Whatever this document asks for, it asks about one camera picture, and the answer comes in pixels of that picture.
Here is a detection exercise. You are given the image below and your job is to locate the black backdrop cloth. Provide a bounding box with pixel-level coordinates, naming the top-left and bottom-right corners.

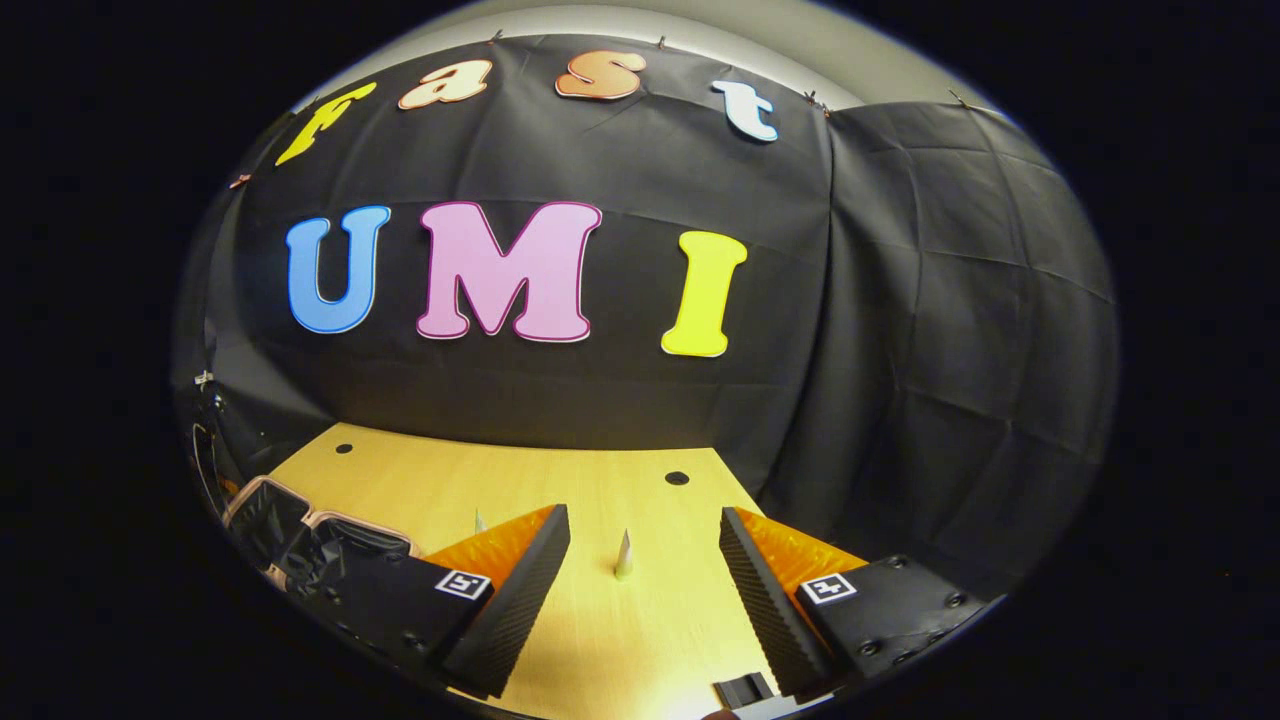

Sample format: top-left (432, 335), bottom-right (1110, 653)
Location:
top-left (175, 35), bottom-right (1119, 601)

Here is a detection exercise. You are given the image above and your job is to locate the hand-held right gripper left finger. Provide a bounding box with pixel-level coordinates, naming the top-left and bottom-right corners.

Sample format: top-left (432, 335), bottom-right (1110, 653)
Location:
top-left (300, 504), bottom-right (571, 699)

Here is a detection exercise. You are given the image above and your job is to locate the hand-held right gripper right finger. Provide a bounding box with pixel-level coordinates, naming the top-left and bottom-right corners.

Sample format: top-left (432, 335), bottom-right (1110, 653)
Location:
top-left (718, 506), bottom-right (1005, 698)

